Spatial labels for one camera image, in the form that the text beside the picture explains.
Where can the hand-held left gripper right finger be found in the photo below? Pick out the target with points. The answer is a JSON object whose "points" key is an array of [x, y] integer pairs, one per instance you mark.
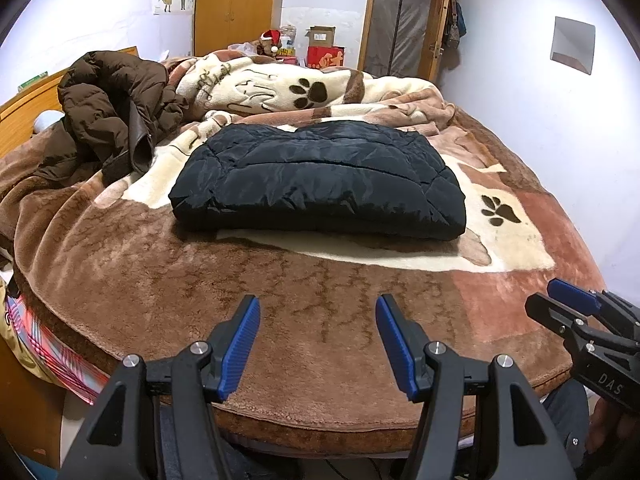
{"points": [[395, 350]]}

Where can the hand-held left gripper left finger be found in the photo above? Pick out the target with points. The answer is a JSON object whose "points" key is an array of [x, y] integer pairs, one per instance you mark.
{"points": [[240, 345]]}

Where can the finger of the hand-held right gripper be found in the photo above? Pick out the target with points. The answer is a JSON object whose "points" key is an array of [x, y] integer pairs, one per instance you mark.
{"points": [[547, 310], [570, 292]]}

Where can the black puffer jacket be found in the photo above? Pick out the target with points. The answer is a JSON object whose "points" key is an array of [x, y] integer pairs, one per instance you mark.
{"points": [[320, 185]]}

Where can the person's right hand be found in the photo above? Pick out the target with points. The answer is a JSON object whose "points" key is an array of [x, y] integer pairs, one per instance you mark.
{"points": [[607, 432]]}

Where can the person's blue jeans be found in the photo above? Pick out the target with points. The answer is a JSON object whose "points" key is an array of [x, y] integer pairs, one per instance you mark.
{"points": [[565, 420]]}

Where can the paw print fleece blanket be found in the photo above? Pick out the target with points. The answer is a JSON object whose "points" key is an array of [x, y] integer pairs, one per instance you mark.
{"points": [[325, 300]]}

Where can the plaid bed sheet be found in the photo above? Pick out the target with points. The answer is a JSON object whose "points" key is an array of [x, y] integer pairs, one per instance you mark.
{"points": [[55, 355]]}

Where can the yellow printed cloth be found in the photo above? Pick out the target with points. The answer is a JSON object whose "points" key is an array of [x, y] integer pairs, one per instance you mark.
{"points": [[6, 320]]}

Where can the brown patterned handbag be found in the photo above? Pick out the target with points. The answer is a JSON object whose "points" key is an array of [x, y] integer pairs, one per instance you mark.
{"points": [[453, 32]]}

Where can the brown puffer jacket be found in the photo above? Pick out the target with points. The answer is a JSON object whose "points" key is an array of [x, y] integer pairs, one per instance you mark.
{"points": [[100, 95]]}

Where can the blue hanging bag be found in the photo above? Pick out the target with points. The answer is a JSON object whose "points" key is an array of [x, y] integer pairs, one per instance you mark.
{"points": [[461, 17]]}

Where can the white plastic bag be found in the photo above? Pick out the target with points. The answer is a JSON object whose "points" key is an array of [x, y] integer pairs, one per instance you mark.
{"points": [[245, 49]]}

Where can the yellow snack box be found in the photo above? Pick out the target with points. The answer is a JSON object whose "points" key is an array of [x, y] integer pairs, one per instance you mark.
{"points": [[286, 52]]}

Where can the white pillow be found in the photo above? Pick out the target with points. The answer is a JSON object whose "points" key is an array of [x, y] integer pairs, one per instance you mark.
{"points": [[46, 121]]}

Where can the red box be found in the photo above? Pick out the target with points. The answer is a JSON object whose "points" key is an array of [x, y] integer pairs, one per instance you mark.
{"points": [[325, 57]]}

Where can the wooden door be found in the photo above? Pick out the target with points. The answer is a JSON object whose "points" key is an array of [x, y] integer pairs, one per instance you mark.
{"points": [[369, 20], [444, 20]]}

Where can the plush toy with santa hat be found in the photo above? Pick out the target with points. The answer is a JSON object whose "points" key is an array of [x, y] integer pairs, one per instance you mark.
{"points": [[270, 42]]}

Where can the clear plastic jar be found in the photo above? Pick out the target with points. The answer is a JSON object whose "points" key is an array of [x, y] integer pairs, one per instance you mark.
{"points": [[287, 37]]}

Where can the open cardboard box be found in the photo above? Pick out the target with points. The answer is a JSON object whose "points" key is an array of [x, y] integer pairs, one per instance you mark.
{"points": [[320, 37]]}

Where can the grey door curtain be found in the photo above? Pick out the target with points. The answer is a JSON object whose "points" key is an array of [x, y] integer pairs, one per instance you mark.
{"points": [[400, 20]]}

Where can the green packet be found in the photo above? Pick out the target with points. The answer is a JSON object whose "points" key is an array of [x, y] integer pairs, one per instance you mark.
{"points": [[34, 81]]}

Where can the wooden wardrobe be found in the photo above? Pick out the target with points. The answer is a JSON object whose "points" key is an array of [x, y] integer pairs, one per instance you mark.
{"points": [[230, 10]]}

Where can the grey wall panel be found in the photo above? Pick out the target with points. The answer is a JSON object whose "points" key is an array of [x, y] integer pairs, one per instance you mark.
{"points": [[572, 42]]}

